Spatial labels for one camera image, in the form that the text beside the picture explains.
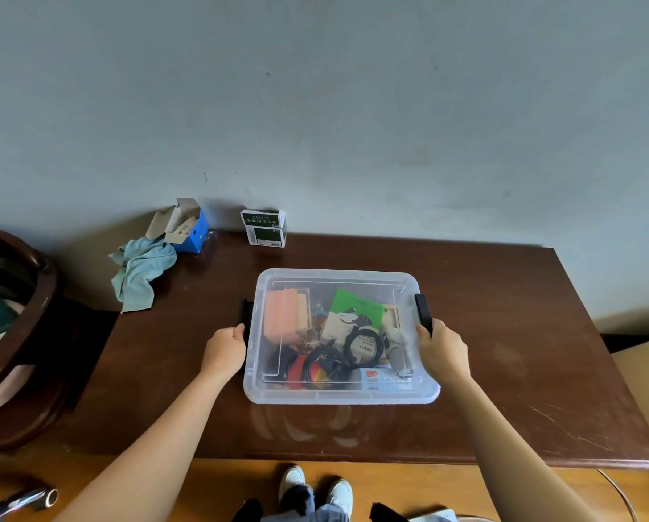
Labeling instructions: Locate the person's left hand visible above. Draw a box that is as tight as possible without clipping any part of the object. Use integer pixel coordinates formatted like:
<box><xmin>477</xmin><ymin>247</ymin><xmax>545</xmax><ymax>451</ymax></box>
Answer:
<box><xmin>200</xmin><ymin>324</ymin><xmax>247</xmax><ymax>384</ymax></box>

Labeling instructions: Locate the person's right hand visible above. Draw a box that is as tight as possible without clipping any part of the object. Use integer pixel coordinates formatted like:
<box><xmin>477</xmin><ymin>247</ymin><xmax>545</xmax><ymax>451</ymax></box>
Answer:
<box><xmin>416</xmin><ymin>319</ymin><xmax>472</xmax><ymax>388</ymax></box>

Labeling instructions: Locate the black box latch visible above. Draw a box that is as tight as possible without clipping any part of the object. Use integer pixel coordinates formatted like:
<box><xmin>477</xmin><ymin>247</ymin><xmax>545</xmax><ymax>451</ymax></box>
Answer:
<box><xmin>414</xmin><ymin>293</ymin><xmax>434</xmax><ymax>337</ymax></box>
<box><xmin>241</xmin><ymin>298</ymin><xmax>255</xmax><ymax>349</ymax></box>

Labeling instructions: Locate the clear plastic storage box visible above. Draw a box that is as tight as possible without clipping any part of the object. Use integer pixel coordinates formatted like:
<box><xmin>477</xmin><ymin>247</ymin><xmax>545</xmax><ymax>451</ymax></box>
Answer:
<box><xmin>242</xmin><ymin>268</ymin><xmax>441</xmax><ymax>406</ymax></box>

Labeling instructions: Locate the person's right forearm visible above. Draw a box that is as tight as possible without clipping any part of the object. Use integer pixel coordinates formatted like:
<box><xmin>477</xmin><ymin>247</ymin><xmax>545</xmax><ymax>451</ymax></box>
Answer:
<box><xmin>442</xmin><ymin>374</ymin><xmax>603</xmax><ymax>522</ymax></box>

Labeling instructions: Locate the person's left forearm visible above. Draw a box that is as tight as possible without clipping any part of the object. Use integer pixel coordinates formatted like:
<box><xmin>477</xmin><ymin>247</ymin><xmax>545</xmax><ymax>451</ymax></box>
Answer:
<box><xmin>52</xmin><ymin>368</ymin><xmax>234</xmax><ymax>522</ymax></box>

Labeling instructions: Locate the orange small box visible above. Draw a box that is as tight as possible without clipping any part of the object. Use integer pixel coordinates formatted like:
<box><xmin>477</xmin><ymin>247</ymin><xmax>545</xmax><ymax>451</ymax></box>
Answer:
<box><xmin>263</xmin><ymin>289</ymin><xmax>304</xmax><ymax>344</ymax></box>

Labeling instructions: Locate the white printed card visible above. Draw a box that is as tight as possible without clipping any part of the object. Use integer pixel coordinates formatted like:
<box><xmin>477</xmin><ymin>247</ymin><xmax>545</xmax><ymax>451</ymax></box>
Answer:
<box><xmin>360</xmin><ymin>367</ymin><xmax>414</xmax><ymax>391</ymax></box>

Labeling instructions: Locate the red round object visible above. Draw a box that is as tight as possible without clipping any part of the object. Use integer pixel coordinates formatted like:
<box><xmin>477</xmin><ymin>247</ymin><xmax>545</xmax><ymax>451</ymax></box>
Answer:
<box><xmin>286</xmin><ymin>353</ymin><xmax>310</xmax><ymax>389</ymax></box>

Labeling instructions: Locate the green paper leaflet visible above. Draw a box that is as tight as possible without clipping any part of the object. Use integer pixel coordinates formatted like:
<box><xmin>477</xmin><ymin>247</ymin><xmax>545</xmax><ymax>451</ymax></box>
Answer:
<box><xmin>330</xmin><ymin>288</ymin><xmax>386</xmax><ymax>330</ymax></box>

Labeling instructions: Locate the green and white carton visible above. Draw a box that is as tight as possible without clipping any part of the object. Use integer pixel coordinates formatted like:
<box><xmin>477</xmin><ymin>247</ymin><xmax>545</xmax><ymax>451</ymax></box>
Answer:
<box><xmin>241</xmin><ymin>208</ymin><xmax>287</xmax><ymax>248</ymax></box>

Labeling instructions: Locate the open blue cardboard box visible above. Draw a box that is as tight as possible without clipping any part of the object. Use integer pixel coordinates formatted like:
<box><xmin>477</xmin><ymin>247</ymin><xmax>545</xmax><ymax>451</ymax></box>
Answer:
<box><xmin>145</xmin><ymin>198</ymin><xmax>210</xmax><ymax>254</ymax></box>

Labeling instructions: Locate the teal cloth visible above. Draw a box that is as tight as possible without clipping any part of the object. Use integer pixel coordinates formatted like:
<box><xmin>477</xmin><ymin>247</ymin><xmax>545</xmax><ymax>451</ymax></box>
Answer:
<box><xmin>109</xmin><ymin>237</ymin><xmax>178</xmax><ymax>314</ymax></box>

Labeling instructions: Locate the person's left white shoe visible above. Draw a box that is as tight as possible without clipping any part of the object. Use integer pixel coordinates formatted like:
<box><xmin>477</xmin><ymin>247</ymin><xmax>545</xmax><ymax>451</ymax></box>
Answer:
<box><xmin>278</xmin><ymin>465</ymin><xmax>307</xmax><ymax>504</ymax></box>

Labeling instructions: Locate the person's white shoe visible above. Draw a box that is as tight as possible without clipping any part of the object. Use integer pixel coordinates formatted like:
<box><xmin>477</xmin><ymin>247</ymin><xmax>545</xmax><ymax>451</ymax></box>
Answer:
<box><xmin>278</xmin><ymin>465</ymin><xmax>307</xmax><ymax>504</ymax></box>
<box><xmin>326</xmin><ymin>477</ymin><xmax>354</xmax><ymax>520</ymax></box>

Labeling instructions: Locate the person's right white shoe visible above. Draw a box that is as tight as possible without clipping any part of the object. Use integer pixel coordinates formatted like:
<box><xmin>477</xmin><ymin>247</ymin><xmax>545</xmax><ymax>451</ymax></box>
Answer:
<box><xmin>326</xmin><ymin>477</ymin><xmax>354</xmax><ymax>520</ymax></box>

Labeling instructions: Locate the dark wooden chair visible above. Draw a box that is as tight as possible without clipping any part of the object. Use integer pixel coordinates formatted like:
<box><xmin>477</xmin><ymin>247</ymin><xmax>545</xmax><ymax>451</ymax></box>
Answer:
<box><xmin>0</xmin><ymin>224</ymin><xmax>119</xmax><ymax>458</ymax></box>

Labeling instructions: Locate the brown cardboard box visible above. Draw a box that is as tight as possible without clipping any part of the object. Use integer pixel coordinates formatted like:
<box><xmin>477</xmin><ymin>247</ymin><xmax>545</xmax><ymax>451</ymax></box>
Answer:
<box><xmin>609</xmin><ymin>333</ymin><xmax>649</xmax><ymax>464</ymax></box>

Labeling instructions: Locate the shiny metal tube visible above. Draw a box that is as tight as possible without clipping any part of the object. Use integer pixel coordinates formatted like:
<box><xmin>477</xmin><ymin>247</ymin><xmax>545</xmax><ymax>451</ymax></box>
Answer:
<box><xmin>0</xmin><ymin>487</ymin><xmax>59</xmax><ymax>519</ymax></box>

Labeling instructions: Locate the light wooden frame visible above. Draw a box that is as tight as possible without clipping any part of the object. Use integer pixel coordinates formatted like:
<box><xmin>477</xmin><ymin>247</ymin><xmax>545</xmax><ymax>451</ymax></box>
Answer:
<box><xmin>381</xmin><ymin>304</ymin><xmax>403</xmax><ymax>343</ymax></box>

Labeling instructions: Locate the coiled black cable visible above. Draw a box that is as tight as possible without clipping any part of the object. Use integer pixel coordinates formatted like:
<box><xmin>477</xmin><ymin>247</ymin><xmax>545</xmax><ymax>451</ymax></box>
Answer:
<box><xmin>343</xmin><ymin>328</ymin><xmax>384</xmax><ymax>368</ymax></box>

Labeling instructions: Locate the black cable bundle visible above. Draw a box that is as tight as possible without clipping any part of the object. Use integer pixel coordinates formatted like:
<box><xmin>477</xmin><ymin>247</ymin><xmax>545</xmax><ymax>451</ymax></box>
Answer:
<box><xmin>301</xmin><ymin>346</ymin><xmax>348</xmax><ymax>384</ymax></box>

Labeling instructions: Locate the thin white cable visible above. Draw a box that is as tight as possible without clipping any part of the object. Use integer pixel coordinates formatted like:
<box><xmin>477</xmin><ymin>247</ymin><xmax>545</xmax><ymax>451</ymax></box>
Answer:
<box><xmin>596</xmin><ymin>468</ymin><xmax>642</xmax><ymax>522</ymax></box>

